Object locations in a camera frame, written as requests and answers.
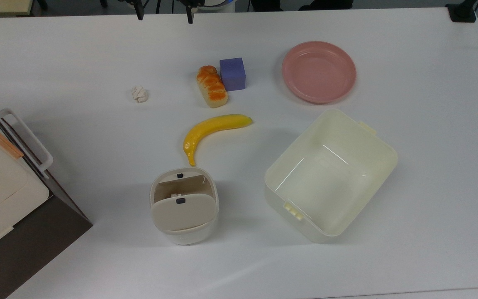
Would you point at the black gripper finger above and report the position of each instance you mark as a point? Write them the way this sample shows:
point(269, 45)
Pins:
point(139, 10)
point(189, 12)

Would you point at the white paper ball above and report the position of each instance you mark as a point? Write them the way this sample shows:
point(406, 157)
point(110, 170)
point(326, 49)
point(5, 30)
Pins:
point(139, 94)

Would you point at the beige trash can with lid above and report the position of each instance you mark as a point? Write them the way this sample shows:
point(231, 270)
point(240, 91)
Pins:
point(183, 211)

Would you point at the purple foam cube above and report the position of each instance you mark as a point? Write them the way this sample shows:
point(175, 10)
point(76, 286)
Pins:
point(232, 74)

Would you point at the toy bread loaf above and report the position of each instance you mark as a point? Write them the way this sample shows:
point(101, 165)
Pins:
point(212, 87)

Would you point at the yellow toy banana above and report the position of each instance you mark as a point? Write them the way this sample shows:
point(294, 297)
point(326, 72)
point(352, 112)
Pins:
point(210, 128)

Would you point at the light wooden side table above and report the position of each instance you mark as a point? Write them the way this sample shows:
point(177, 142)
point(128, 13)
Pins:
point(0, 6)

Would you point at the pink plastic plate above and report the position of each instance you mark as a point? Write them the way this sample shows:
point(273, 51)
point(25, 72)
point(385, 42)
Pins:
point(318, 72)

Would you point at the orange latch strip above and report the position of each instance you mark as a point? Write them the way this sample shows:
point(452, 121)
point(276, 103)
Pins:
point(0, 140)

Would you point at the cream plastic open bin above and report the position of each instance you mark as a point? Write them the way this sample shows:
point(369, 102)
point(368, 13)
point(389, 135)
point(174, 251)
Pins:
point(330, 178)

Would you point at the dark brown drawer cabinet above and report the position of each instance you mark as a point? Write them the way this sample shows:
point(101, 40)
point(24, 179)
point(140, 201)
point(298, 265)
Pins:
point(35, 245)

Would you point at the black clamp base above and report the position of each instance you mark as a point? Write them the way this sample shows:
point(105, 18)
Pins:
point(463, 11)

